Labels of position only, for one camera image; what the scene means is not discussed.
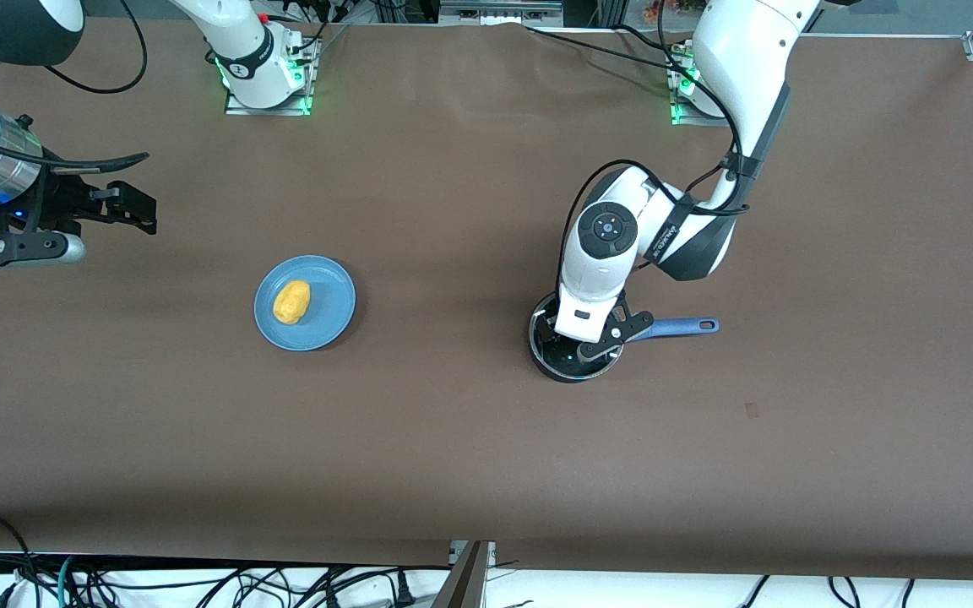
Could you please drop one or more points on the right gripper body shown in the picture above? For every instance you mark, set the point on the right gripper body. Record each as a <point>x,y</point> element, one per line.
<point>62,199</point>

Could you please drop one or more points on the glass lid blue knob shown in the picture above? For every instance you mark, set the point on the glass lid blue knob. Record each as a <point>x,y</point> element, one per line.
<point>550,344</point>

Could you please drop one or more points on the yellow potato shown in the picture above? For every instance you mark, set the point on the yellow potato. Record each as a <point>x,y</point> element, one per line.
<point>292,302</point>

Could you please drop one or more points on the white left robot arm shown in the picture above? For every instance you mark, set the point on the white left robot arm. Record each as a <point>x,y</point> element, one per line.
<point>748,67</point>

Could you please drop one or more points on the brown table cover sheet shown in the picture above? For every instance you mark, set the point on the brown table cover sheet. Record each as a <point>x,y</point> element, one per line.
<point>453,211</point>

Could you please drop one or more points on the blue plate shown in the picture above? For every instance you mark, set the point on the blue plate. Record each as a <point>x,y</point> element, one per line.
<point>330,312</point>

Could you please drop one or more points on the orange object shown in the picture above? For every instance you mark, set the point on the orange object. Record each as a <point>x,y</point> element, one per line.
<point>660,8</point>

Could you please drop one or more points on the aluminium profile bar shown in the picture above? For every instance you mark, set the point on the aluminium profile bar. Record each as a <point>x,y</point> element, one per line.
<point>465,583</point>

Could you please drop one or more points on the black power plug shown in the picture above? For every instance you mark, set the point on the black power plug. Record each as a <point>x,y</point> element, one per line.
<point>403,591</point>

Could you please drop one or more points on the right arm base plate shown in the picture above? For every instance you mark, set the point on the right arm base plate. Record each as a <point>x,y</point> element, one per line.
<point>241,110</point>

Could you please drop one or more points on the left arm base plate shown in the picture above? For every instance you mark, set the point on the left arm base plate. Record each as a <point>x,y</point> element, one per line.
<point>689,118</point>

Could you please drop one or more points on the metal frame rail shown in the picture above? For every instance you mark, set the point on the metal frame rail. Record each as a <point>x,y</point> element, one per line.
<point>499,13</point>

